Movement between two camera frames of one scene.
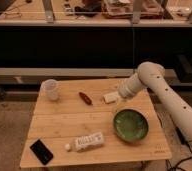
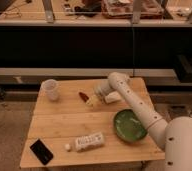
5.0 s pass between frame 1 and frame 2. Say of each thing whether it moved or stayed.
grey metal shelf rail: stayed
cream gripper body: moved
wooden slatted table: stayed
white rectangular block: stayed
